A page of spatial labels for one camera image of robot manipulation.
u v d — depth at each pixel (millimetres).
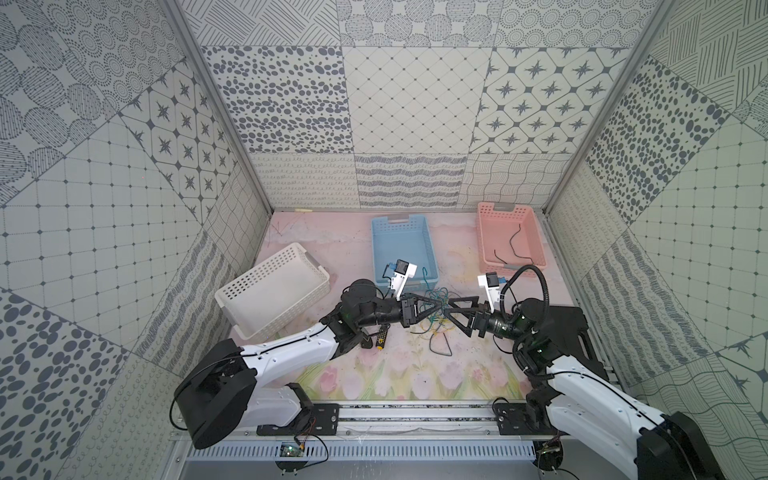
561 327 584
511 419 742
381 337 859
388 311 625
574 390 537
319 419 736
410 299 625
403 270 661
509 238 1117
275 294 959
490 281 683
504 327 662
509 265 1051
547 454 727
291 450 716
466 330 654
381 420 757
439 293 971
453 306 766
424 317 666
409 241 1111
